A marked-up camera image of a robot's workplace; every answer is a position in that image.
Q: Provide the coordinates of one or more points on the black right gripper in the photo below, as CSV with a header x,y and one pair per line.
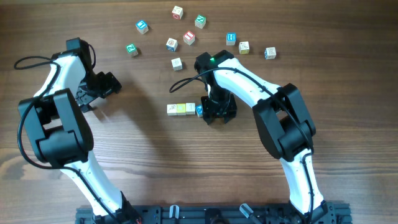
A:
x,y
230,111

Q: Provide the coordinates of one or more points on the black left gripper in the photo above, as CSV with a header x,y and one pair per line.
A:
x,y
111,85

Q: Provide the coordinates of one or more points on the yellow-top block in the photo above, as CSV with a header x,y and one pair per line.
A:
x,y
199,111

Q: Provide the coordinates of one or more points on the white apple block green N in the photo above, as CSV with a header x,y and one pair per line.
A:
x,y
190,108

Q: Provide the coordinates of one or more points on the plain cream block with 9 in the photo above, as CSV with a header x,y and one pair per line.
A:
x,y
171,109

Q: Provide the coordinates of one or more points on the white bird block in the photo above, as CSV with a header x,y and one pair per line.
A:
x,y
176,64

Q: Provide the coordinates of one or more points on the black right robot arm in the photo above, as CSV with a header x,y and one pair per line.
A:
x,y
283,122

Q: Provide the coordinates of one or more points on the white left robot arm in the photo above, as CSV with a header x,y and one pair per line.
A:
x,y
54,134

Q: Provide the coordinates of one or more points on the green Z block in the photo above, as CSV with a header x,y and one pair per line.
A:
x,y
132,50

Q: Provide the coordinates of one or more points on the blue-top block far left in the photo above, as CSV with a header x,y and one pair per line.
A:
x,y
142,26

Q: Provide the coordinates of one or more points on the blue D block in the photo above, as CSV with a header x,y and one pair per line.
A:
x,y
171,44

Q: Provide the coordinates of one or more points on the yellow-sided block with 0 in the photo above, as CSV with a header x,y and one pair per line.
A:
x,y
244,47

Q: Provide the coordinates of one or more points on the blue-top ladder block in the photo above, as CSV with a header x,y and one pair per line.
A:
x,y
231,39

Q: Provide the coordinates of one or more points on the blue-sided block far right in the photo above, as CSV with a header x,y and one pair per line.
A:
x,y
270,53

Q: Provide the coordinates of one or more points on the red I top block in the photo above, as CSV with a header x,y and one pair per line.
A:
x,y
189,37

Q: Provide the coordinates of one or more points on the green N block far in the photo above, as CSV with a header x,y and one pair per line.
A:
x,y
200,21

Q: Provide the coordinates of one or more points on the red M block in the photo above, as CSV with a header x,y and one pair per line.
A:
x,y
177,12

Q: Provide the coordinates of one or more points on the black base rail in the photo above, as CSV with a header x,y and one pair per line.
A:
x,y
328,213

